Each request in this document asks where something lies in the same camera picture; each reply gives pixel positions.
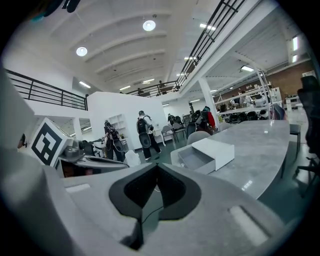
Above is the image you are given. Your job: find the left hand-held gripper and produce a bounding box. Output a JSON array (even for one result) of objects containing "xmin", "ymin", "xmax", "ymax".
[{"xmin": 17, "ymin": 116, "xmax": 130, "ymax": 179}]

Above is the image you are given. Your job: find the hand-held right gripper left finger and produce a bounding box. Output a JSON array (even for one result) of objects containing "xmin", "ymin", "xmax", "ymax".
[{"xmin": 61, "ymin": 162, "xmax": 159, "ymax": 256}]

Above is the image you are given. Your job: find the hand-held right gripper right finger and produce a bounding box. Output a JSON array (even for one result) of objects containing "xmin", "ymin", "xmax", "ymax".
[{"xmin": 143, "ymin": 162, "xmax": 297, "ymax": 256}]

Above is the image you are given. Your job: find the white box with drawer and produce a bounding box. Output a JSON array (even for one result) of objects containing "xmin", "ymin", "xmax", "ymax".
[{"xmin": 177, "ymin": 137, "xmax": 236, "ymax": 175}]

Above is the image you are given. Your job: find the white plastic bag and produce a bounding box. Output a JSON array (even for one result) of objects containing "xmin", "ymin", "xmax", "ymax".
[{"xmin": 124, "ymin": 149, "xmax": 142, "ymax": 167}]

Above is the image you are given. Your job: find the white cubby bookshelf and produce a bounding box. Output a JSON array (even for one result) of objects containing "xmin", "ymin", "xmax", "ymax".
[{"xmin": 108, "ymin": 113, "xmax": 130, "ymax": 151}]

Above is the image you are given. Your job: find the grey upholstered chair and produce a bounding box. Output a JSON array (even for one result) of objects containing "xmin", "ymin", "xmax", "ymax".
[
  {"xmin": 289, "ymin": 123, "xmax": 302, "ymax": 159},
  {"xmin": 161, "ymin": 124, "xmax": 175, "ymax": 147},
  {"xmin": 186, "ymin": 130, "xmax": 212, "ymax": 146}
]

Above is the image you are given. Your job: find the black metal railing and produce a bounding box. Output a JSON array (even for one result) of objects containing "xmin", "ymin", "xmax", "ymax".
[
  {"xmin": 4, "ymin": 68, "xmax": 89, "ymax": 112},
  {"xmin": 124, "ymin": 0, "xmax": 247, "ymax": 98}
]

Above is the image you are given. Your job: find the white metal shelf rack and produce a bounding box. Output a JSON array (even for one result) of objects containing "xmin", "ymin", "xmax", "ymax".
[{"xmin": 214, "ymin": 69, "xmax": 284, "ymax": 121}]

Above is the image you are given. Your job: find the black mesh office chair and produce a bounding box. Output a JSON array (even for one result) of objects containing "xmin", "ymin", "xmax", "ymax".
[{"xmin": 292, "ymin": 74, "xmax": 320, "ymax": 199}]

